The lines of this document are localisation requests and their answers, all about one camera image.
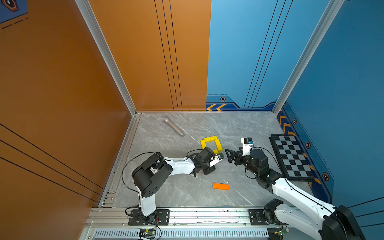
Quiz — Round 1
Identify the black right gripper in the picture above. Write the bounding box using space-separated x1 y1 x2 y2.
224 146 260 178

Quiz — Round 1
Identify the orange block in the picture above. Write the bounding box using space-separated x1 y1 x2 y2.
213 183 230 191

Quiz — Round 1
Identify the yellow block top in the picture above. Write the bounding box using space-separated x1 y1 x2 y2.
204 136 218 143

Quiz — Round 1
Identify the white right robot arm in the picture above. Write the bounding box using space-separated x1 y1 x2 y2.
225 148 365 240

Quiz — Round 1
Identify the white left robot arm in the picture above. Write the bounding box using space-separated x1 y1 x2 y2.
132 147 224 224

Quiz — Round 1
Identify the black white chessboard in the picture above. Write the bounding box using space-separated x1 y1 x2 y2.
270 135 315 182

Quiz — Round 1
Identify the grey metal microphone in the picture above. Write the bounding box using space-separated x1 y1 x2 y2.
163 117 185 137

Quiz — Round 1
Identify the left green circuit board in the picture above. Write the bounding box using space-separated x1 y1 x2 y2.
138 229 157 240

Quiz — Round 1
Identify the green circuit board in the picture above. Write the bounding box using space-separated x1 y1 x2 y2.
267 228 290 240
138 229 157 240

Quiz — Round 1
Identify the right green circuit board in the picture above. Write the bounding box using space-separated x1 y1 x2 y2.
267 228 290 240

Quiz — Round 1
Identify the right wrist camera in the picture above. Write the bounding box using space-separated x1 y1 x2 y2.
241 137 254 157

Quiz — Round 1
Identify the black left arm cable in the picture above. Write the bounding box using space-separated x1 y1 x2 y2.
121 148 204 196

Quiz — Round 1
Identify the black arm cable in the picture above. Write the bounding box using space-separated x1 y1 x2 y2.
121 148 204 196
244 145 337 217

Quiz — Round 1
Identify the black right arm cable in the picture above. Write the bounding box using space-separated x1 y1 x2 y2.
244 145 337 217

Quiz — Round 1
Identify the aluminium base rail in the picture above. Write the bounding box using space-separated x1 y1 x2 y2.
80 205 337 240

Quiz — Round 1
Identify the right corner aluminium post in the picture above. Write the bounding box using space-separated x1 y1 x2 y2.
272 0 345 116

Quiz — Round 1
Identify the corner aluminium post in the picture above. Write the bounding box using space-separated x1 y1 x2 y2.
272 0 345 116
75 0 137 117

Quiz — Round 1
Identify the left corner aluminium post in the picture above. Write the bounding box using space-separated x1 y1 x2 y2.
75 0 137 117

